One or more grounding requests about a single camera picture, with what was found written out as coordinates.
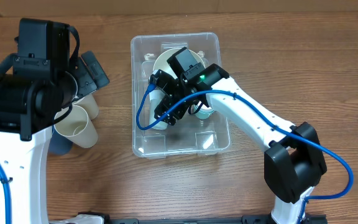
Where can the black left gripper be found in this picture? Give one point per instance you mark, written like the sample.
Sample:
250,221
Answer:
89,83

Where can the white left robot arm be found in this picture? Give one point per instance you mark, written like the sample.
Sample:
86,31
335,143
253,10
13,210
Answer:
41,94

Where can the clear plastic storage bin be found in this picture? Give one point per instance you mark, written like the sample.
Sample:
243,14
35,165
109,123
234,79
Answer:
190,135

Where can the small grey cup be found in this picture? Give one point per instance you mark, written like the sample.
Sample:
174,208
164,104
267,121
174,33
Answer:
155,98

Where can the tall beige cup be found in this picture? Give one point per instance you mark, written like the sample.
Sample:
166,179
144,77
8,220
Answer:
90,105
78,128

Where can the tall beige cup upper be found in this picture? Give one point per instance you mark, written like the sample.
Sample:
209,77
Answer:
90,105

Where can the tall dark blue cup lower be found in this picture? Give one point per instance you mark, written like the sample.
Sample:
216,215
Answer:
59,145

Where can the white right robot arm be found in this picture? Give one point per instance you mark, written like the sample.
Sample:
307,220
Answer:
293,158

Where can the tall beige cup lower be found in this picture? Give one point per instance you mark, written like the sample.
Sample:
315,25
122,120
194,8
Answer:
78,128

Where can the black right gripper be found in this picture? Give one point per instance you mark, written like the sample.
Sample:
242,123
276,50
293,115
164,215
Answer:
164,106

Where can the small light blue cup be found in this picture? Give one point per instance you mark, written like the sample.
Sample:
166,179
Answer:
204,112

